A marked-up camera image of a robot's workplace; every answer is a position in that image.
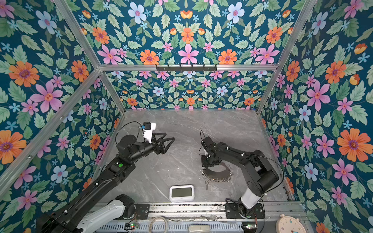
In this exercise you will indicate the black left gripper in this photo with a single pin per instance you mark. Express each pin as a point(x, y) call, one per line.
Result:
point(161, 148)

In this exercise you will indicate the white digital timer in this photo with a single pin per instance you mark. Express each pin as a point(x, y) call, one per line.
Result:
point(181, 193)

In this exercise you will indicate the steel key holder plate with rings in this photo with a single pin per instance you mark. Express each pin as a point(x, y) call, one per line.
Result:
point(217, 174)

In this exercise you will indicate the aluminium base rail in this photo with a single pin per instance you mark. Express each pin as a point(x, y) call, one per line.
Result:
point(215, 211)

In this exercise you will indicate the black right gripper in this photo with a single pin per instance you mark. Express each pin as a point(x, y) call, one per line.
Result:
point(204, 163)

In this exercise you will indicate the aluminium frame post back left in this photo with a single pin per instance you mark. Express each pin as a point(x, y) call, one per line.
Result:
point(97, 71)

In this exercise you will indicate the aluminium frame post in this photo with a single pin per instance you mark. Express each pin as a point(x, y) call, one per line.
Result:
point(97, 71)
point(297, 29)

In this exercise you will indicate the white analog clock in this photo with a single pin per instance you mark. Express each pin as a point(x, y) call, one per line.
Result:
point(288, 224)

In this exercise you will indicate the aluminium frame post back right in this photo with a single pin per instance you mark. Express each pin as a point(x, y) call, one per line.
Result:
point(297, 29)

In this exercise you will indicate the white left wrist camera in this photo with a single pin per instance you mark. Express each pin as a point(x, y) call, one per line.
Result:
point(148, 129)

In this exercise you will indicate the black hook rail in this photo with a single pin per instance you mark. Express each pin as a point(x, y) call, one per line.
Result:
point(182, 68)

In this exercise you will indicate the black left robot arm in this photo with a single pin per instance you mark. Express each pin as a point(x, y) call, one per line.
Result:
point(66, 219)

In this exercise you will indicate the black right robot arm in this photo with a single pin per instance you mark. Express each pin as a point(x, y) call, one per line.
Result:
point(259, 174)

